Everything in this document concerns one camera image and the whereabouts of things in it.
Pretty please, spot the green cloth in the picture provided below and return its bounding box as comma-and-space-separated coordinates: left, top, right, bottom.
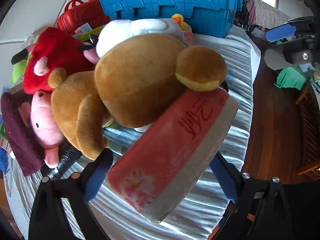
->
275, 66, 312, 90

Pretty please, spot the floral cloth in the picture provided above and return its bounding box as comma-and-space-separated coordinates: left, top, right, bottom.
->
246, 0, 293, 33

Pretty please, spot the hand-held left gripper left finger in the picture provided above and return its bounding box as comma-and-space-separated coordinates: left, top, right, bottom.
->
29, 148, 114, 240

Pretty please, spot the brown bear plush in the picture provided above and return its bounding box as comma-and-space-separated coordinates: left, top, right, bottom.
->
47, 34, 228, 160

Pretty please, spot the red-dressed pig plush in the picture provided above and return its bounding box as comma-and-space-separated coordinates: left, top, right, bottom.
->
11, 27, 100, 169

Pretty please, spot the white plush toy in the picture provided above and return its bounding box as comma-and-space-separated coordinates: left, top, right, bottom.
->
96, 19, 185, 58

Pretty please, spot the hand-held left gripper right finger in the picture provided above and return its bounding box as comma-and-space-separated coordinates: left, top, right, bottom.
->
210, 151, 300, 240

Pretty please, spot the wooden rack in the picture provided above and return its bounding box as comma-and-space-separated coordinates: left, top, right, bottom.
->
296, 85, 320, 180

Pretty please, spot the yellow duck toy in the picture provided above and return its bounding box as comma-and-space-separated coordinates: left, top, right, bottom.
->
171, 14, 192, 30

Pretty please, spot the blue plastic crate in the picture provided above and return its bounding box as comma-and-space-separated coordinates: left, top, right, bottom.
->
96, 0, 245, 39

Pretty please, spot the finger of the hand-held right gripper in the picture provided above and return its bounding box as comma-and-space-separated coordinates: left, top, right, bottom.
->
264, 35, 320, 71
265, 16, 317, 42

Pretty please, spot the green plush toy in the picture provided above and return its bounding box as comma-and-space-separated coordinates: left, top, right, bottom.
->
11, 35, 42, 84

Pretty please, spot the maroon cloth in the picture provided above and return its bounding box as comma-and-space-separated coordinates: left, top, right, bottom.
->
0, 91, 45, 177

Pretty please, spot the red plastic case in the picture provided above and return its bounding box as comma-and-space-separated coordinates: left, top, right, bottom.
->
56, 0, 112, 34

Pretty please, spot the black cylinder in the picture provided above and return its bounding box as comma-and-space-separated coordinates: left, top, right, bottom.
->
41, 142, 83, 180

